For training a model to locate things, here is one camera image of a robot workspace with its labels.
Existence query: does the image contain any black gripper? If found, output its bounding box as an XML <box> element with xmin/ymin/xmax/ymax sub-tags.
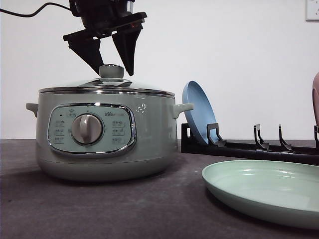
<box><xmin>63</xmin><ymin>0</ymin><xmax>147</xmax><ymax>76</ymax></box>

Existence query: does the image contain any glass steamer lid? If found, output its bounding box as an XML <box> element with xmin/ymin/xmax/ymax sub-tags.
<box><xmin>39</xmin><ymin>64</ymin><xmax>175</xmax><ymax>97</ymax></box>

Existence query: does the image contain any green plate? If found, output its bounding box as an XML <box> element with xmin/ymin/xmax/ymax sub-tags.
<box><xmin>202</xmin><ymin>160</ymin><xmax>319</xmax><ymax>229</ymax></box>

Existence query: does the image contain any green electric steamer pot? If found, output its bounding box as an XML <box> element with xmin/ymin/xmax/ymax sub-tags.
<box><xmin>26</xmin><ymin>86</ymin><xmax>194</xmax><ymax>181</ymax></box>

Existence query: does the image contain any blue plate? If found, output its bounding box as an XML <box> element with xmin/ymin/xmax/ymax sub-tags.
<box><xmin>182</xmin><ymin>81</ymin><xmax>217</xmax><ymax>144</ymax></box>

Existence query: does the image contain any black plate rack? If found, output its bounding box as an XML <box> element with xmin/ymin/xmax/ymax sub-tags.
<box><xmin>181</xmin><ymin>123</ymin><xmax>319</xmax><ymax>164</ymax></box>

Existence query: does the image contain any pink plate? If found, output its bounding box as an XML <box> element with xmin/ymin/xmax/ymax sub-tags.
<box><xmin>312</xmin><ymin>72</ymin><xmax>319</xmax><ymax>126</ymax></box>

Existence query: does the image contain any grey table mat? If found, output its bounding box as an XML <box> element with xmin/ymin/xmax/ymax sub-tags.
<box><xmin>0</xmin><ymin>139</ymin><xmax>319</xmax><ymax>239</ymax></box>

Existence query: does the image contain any black cable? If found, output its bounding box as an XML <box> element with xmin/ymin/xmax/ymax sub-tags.
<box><xmin>0</xmin><ymin>2</ymin><xmax>71</xmax><ymax>17</ymax></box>

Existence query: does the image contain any white wall socket right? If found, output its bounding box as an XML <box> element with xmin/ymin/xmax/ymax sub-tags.
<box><xmin>303</xmin><ymin>0</ymin><xmax>319</xmax><ymax>24</ymax></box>

